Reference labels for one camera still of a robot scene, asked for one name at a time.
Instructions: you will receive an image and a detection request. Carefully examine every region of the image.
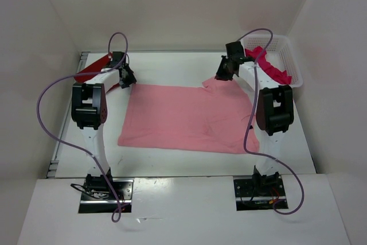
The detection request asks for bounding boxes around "dark red t-shirt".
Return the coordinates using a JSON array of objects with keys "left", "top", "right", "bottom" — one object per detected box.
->
[{"left": 74, "top": 55, "right": 120, "bottom": 92}]

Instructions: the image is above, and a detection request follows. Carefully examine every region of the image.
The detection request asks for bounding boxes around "magenta t-shirt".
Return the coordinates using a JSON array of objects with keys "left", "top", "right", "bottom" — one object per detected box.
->
[{"left": 245, "top": 46, "right": 292, "bottom": 85}]

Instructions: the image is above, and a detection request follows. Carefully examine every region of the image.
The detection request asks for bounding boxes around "pink t-shirt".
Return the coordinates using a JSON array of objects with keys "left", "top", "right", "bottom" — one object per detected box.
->
[{"left": 118, "top": 77, "right": 259, "bottom": 154}]

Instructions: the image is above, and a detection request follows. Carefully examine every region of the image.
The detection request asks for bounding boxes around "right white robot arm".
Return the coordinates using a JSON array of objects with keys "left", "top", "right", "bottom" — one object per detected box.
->
[{"left": 215, "top": 41, "right": 294, "bottom": 163}]

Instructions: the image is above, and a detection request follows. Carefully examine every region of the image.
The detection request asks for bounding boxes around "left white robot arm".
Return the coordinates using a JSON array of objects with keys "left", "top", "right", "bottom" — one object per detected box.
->
[{"left": 71, "top": 52, "right": 136, "bottom": 200}]

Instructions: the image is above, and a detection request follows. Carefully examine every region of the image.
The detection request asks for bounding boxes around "white plastic basket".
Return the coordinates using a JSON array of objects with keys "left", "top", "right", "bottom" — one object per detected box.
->
[{"left": 241, "top": 33, "right": 303, "bottom": 88}]

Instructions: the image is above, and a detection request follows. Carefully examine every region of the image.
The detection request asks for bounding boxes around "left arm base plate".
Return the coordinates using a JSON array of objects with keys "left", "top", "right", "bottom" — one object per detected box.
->
[{"left": 71, "top": 179, "right": 134, "bottom": 213}]

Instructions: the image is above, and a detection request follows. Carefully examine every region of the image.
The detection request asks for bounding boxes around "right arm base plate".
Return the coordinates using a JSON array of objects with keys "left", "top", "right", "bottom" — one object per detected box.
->
[{"left": 233, "top": 177, "right": 288, "bottom": 211}]

